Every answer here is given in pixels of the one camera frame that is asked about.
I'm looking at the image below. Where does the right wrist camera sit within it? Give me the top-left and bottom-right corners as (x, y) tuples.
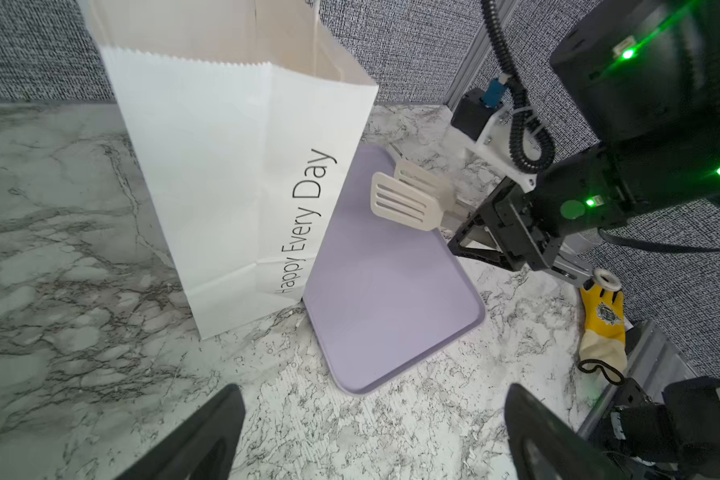
(449, 75), (539, 193)

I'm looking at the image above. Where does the aluminium front rail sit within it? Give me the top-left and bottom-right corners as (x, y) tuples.
(575, 319), (697, 445)

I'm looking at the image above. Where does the lilac plastic tray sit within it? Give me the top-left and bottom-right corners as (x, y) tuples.
(303, 145), (485, 396)

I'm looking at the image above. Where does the white printed paper bag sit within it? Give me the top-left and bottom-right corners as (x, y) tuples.
(80, 1), (378, 339)

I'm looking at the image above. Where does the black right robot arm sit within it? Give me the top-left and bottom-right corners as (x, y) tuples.
(448, 1), (720, 273)

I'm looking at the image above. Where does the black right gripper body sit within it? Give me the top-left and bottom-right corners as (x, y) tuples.
(448, 177), (576, 273)

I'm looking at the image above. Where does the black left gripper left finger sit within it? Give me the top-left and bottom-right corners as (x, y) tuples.
(119, 384), (245, 479)

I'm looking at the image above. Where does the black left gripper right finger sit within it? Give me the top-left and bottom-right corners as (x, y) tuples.
(504, 383), (625, 480)

